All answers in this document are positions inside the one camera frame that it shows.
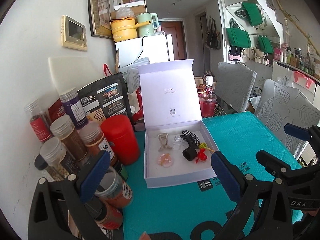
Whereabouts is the yellow lollipop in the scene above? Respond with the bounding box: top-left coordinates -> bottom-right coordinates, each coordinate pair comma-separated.
199,142 -> 215,153

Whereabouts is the black ring cuff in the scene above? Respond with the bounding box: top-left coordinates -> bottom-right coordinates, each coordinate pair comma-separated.
182,147 -> 197,161

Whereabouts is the black hair claw clip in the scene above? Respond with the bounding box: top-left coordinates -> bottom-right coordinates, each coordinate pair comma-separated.
180,134 -> 197,153

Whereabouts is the black white checkered scrunchie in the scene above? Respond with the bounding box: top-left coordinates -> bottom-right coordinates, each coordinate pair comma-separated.
182,130 -> 200,145

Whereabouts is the pink round compact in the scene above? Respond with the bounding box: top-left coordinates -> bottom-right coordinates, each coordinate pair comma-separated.
157,153 -> 173,168

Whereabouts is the beige hair claw clip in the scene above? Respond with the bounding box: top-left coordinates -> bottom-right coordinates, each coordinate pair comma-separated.
158,133 -> 172,152

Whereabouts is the grey leaf pattern chair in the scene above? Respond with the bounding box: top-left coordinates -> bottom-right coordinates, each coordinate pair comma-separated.
255,79 -> 319,159

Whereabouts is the seed spice jar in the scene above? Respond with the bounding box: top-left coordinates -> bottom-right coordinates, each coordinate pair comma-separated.
40,137 -> 80,179

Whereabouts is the teal bubble mailer mat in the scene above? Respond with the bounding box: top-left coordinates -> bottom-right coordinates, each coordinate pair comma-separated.
121,111 -> 304,240

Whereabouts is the orange label open jar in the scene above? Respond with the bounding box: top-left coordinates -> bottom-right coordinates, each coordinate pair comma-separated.
95,167 -> 133,208

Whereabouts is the brown spice jar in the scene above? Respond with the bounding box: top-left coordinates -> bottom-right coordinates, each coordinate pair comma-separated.
50,115 -> 88,163

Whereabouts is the orange spice jar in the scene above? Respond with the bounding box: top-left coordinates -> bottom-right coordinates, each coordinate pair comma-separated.
79,122 -> 117,166

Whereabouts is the red label spice jar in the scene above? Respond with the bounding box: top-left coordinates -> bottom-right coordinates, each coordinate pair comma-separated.
24,99 -> 53,144

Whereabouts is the white open gift box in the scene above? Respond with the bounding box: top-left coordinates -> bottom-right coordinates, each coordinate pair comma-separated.
137,60 -> 218,189

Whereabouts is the purple lid spice jar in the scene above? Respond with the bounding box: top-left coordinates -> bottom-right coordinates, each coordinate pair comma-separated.
59,87 -> 88,130

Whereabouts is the red drink cup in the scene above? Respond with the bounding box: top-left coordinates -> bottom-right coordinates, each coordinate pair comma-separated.
199,93 -> 216,118

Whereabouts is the red canister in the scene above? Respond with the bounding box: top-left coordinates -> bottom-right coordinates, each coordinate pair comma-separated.
100,114 -> 140,165

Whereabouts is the green tote bag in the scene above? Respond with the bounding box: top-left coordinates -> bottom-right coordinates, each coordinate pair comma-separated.
226,28 -> 252,49

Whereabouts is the black snack pouch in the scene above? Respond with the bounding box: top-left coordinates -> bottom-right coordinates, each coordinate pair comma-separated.
78,73 -> 133,123

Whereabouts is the brown door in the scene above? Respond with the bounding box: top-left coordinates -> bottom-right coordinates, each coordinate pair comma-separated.
161,21 -> 187,60

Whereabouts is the white refrigerator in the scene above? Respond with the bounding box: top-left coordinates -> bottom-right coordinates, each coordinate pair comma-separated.
116,32 -> 175,68

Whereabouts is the yellow pot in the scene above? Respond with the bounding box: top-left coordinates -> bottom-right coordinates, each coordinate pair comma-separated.
111,17 -> 148,43

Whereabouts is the green kettle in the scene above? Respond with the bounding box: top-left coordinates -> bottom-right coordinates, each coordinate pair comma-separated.
136,12 -> 159,37

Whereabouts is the framed picture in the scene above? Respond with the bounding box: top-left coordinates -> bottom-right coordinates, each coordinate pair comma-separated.
88,0 -> 112,39

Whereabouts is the gold wall intercom panel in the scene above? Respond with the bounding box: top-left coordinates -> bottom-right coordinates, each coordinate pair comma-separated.
61,15 -> 87,51

